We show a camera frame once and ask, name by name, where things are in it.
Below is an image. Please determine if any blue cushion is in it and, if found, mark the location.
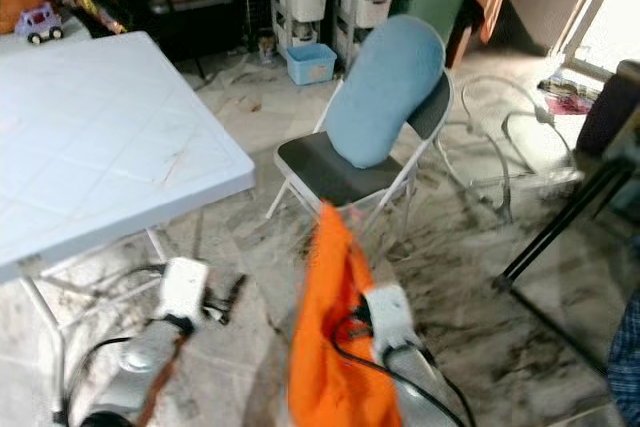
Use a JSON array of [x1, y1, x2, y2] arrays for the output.
[[324, 14, 447, 170]]

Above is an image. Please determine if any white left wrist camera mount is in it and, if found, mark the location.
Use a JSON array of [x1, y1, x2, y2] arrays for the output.
[[160, 257, 211, 328]]

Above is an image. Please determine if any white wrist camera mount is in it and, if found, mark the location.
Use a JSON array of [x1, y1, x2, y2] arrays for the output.
[[363, 283, 417, 358], [160, 257, 211, 328]]

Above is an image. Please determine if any black folding chair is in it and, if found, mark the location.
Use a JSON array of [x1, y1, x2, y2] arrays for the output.
[[265, 69, 455, 238]]

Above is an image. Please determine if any orange cloth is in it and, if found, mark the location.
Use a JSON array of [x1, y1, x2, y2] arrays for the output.
[[286, 201, 406, 427]]

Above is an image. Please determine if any purple toy car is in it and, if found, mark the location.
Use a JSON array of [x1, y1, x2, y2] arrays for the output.
[[14, 2, 65, 46]]

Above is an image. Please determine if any black metal clothes rack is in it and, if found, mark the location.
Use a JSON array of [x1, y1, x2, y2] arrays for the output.
[[492, 152, 640, 373]]

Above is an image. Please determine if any blue plastic bin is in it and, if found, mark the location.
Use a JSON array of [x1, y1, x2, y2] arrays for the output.
[[285, 42, 339, 86]]

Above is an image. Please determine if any chrome tube chair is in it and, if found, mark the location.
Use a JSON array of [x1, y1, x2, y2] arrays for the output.
[[435, 73, 589, 226]]

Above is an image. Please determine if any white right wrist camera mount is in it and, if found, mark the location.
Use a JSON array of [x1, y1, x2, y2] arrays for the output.
[[363, 283, 417, 358]]

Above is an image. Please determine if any red door mat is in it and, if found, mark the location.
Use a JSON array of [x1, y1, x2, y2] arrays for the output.
[[540, 92, 593, 116]]

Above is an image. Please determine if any person in blue clothes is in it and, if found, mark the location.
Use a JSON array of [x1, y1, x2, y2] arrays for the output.
[[607, 292, 640, 427]]

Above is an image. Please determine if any white folding table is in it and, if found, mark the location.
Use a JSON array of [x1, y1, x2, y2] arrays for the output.
[[0, 31, 257, 424]]

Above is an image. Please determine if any white low table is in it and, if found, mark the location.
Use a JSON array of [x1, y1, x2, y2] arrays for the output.
[[0, 17, 96, 58]]

